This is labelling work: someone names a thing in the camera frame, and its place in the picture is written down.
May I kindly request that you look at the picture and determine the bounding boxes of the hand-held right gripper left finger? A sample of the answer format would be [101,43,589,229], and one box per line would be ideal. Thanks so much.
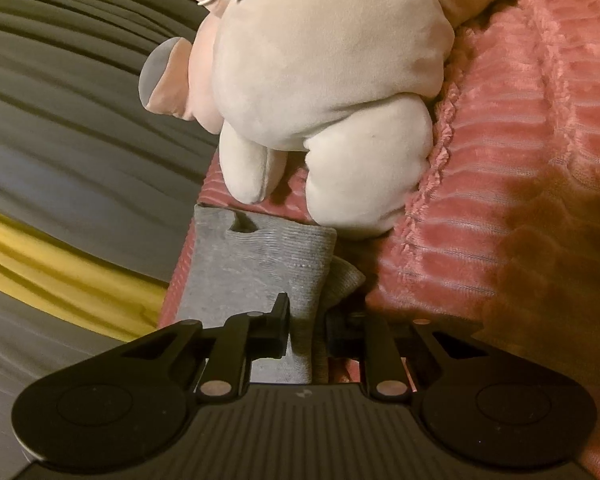
[121,292,292,403]

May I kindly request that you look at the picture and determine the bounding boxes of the grey curtain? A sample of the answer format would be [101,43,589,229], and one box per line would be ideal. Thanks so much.
[0,0,221,243]
[0,285,168,466]

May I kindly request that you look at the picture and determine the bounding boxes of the yellow curtain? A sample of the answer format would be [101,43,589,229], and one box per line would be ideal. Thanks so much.
[0,205,183,343]

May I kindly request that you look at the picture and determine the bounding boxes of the grey pants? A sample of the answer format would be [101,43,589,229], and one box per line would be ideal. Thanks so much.
[182,202,367,385]

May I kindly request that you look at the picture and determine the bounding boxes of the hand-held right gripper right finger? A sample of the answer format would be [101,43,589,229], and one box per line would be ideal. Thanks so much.
[325,307,483,403]

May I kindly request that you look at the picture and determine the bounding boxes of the pink ribbed blanket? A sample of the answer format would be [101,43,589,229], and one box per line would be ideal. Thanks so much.
[157,0,600,467]

